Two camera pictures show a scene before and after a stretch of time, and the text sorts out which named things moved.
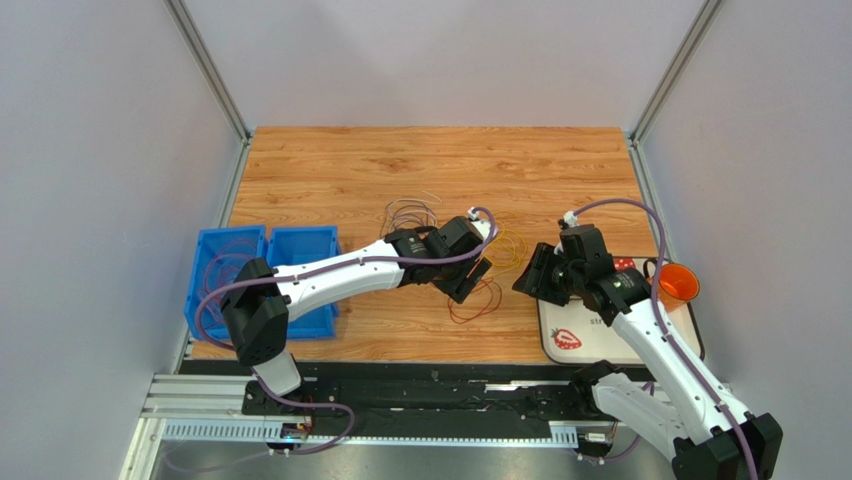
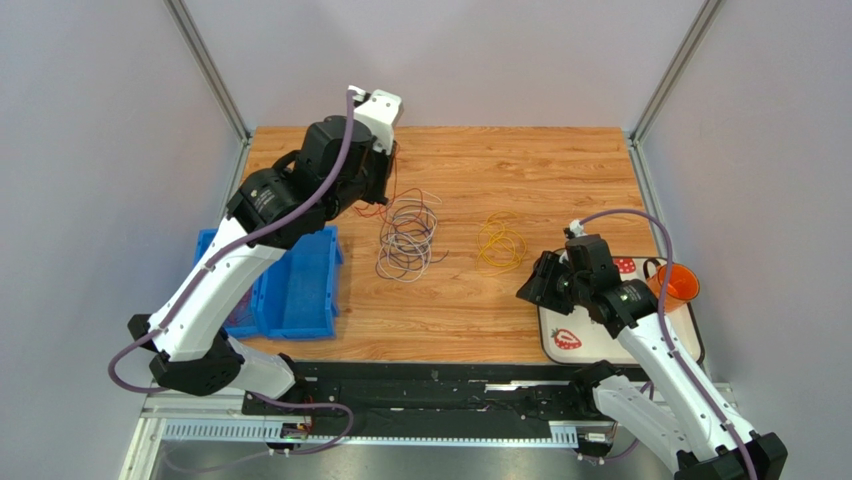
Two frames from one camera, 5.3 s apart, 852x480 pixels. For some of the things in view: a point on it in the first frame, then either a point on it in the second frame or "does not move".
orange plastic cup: [677, 285] does not move
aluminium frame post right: [675, 69] does not move
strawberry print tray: [575, 336] does not move
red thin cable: [496, 300] → [396, 172]
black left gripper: [471, 280] → [383, 163]
